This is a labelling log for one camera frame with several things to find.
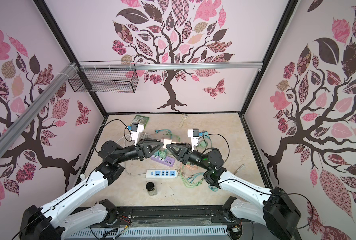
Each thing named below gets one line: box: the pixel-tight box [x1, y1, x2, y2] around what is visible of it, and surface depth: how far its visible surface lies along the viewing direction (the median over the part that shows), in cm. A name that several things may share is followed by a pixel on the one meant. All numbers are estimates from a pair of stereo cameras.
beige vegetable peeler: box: [179, 113, 189, 128], surface depth 120 cm
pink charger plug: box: [160, 138, 172, 149], surface depth 60 cm
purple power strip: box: [150, 154, 175, 167], surface depth 93 cm
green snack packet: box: [130, 115, 150, 127], surface depth 119 cm
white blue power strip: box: [145, 169, 179, 179], surface depth 87 cm
